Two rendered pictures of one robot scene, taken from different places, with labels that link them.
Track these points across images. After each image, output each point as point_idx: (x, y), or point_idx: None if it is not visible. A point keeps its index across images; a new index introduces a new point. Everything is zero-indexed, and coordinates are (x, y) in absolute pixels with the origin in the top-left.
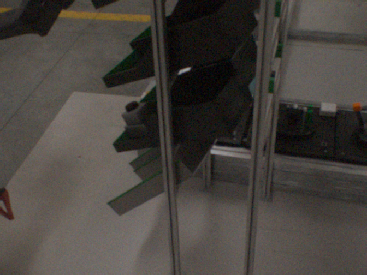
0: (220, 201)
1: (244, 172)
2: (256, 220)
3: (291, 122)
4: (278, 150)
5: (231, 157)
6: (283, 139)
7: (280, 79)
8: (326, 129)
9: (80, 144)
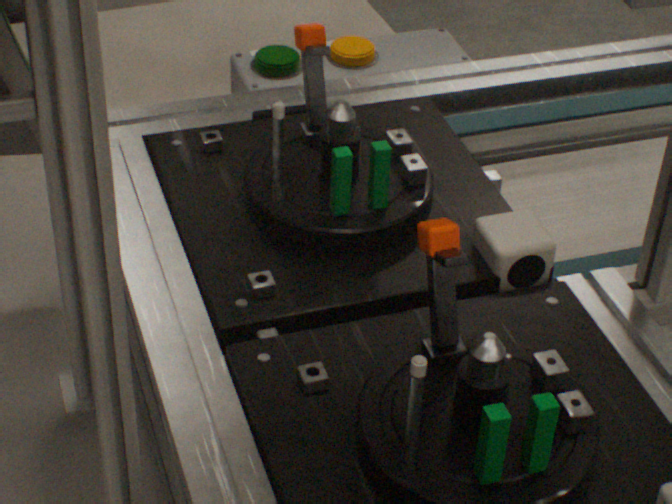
0: (29, 456)
1: (160, 437)
2: None
3: (453, 411)
4: (264, 453)
5: (143, 343)
6: (349, 440)
7: (85, 40)
8: None
9: (121, 74)
